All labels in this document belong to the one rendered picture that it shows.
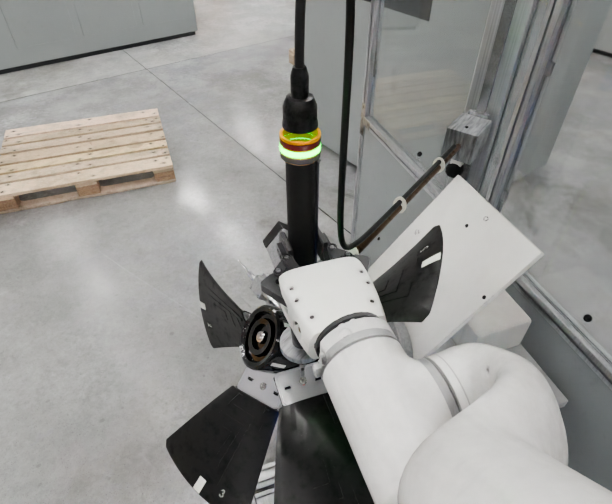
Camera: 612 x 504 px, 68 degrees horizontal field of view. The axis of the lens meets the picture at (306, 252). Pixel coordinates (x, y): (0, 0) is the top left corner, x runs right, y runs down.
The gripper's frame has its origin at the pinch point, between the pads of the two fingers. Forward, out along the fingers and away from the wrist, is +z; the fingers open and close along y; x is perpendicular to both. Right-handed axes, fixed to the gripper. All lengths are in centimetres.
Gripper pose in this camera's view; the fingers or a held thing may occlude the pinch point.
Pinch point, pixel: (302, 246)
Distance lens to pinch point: 57.7
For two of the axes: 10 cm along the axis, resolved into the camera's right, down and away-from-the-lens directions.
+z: -3.2, -6.4, 7.0
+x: 0.0, -7.4, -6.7
